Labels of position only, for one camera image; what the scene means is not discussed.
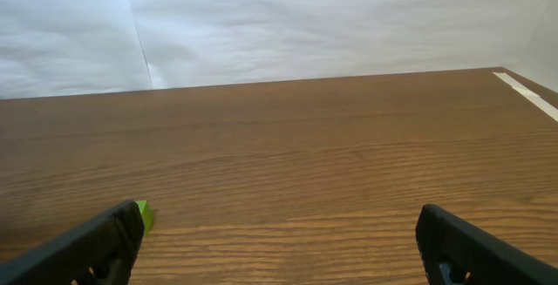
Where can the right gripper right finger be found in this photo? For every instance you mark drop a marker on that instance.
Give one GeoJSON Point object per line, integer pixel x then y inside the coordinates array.
{"type": "Point", "coordinates": [471, 250]}

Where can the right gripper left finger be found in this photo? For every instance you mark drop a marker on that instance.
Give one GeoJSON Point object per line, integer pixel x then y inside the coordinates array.
{"type": "Point", "coordinates": [87, 250]}

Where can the green cube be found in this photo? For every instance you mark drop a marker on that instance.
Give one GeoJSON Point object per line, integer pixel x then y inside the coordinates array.
{"type": "Point", "coordinates": [147, 217]}

